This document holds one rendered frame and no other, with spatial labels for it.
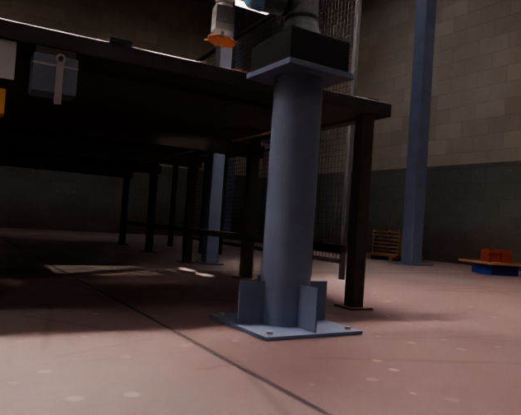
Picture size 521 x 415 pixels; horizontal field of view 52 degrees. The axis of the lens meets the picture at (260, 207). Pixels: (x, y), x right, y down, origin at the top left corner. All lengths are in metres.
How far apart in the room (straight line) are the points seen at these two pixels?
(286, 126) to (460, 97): 5.73
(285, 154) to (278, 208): 0.18
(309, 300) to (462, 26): 6.28
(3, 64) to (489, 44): 6.24
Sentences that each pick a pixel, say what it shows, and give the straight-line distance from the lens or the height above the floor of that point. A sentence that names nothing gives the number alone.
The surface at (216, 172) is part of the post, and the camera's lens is 4.13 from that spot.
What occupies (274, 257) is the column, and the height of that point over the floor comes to 0.24.
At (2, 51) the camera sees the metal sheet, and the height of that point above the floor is 0.82.
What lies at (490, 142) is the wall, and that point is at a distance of 7.00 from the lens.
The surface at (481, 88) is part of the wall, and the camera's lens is 7.23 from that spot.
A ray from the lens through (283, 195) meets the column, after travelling 1.75.
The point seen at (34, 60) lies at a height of 0.80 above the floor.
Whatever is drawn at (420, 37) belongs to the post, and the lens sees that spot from 6.43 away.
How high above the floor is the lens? 0.35
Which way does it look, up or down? 2 degrees up
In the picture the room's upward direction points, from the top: 4 degrees clockwise
